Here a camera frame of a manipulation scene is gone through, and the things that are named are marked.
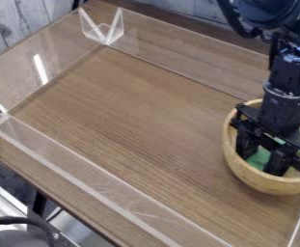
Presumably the black table leg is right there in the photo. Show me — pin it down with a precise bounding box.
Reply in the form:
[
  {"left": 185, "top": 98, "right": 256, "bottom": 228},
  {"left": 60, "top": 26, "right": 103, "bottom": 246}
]
[{"left": 32, "top": 192, "right": 48, "bottom": 216}]

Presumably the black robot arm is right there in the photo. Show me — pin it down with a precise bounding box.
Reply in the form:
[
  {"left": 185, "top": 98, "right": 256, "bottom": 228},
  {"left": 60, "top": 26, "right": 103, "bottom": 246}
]
[{"left": 216, "top": 0, "right": 300, "bottom": 177}]

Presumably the clear acrylic front wall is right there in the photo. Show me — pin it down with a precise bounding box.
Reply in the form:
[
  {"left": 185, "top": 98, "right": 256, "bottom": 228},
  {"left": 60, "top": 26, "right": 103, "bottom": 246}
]
[{"left": 0, "top": 104, "right": 232, "bottom": 247}]

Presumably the light wooden bowl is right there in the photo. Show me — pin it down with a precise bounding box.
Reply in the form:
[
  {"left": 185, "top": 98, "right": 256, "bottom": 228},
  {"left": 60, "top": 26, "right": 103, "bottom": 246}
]
[{"left": 221, "top": 109, "right": 300, "bottom": 196}]

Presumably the black metal base plate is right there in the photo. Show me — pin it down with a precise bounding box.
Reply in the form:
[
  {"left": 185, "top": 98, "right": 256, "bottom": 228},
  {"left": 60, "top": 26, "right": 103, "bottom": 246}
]
[{"left": 25, "top": 218, "right": 80, "bottom": 247}]

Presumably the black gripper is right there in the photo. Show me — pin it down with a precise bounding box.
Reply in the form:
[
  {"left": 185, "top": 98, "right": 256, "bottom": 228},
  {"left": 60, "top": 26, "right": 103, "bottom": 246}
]
[{"left": 231, "top": 83, "right": 300, "bottom": 177}]

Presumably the black cable loop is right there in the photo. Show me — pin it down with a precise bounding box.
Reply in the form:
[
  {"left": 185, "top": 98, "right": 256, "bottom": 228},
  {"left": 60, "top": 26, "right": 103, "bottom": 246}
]
[{"left": 0, "top": 215, "right": 58, "bottom": 247}]

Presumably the clear acrylic corner bracket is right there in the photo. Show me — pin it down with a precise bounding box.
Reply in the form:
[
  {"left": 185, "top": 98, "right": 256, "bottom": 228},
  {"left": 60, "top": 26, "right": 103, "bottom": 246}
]
[{"left": 78, "top": 8, "right": 124, "bottom": 45}]

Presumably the green rectangular block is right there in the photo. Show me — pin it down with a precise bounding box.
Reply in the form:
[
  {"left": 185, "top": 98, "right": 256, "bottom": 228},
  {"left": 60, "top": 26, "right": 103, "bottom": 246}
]
[{"left": 244, "top": 127, "right": 300, "bottom": 172}]

